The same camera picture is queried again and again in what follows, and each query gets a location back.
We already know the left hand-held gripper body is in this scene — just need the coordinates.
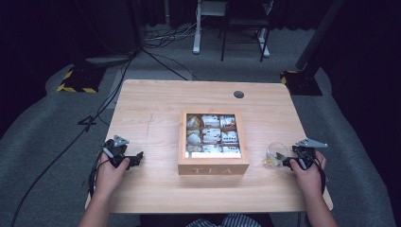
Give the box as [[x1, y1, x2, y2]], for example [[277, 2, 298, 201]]
[[103, 134, 134, 170]]

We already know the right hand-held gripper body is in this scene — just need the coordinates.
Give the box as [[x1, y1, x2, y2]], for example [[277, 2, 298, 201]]
[[291, 137, 329, 172]]

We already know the yellow tea bag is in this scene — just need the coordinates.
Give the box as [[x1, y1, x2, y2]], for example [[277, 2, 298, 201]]
[[265, 151, 287, 168]]

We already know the clear glass cup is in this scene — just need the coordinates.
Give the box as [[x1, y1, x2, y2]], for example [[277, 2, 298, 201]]
[[261, 141, 289, 170]]

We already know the wooden tea box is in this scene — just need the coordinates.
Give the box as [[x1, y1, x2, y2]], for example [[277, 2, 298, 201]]
[[177, 108, 251, 176]]

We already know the person's right hand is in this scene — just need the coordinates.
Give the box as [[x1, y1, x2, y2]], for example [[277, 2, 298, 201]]
[[288, 150, 327, 201]]

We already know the person's left hand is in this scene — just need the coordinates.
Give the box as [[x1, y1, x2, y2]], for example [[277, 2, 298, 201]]
[[94, 155, 131, 201]]

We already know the black yellow striped stand base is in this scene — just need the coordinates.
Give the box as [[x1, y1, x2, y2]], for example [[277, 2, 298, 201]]
[[280, 69, 323, 96], [56, 64, 107, 95]]

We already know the group of wrapped tea bags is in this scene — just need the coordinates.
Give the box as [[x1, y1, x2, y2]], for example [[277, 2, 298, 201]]
[[185, 113, 242, 155]]

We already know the person's striped clothing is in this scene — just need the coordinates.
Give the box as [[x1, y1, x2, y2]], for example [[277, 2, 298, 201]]
[[185, 213, 263, 227]]

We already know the dark stand with grey base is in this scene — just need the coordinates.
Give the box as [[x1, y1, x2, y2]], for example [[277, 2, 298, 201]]
[[73, 0, 144, 68]]

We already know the dark slanted stand pole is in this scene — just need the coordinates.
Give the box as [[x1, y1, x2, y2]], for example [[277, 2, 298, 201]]
[[295, 0, 346, 71]]

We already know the black metal chair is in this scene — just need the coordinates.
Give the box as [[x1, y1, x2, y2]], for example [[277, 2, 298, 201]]
[[218, 0, 274, 63]]

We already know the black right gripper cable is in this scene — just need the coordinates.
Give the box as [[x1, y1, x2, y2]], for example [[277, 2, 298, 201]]
[[311, 155, 328, 195]]

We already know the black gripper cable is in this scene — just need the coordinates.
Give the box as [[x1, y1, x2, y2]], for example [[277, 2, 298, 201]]
[[87, 147, 110, 199], [311, 155, 328, 195]]

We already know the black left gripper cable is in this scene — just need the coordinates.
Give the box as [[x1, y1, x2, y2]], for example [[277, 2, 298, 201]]
[[87, 147, 110, 199]]

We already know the long black floor cable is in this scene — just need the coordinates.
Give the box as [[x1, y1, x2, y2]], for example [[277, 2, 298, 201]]
[[10, 50, 140, 227]]

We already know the bundle of floor cables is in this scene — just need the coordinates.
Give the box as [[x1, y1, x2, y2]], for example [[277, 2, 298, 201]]
[[143, 21, 203, 49]]

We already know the white desk frame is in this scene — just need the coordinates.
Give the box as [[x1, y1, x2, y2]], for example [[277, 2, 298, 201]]
[[192, 0, 274, 59]]

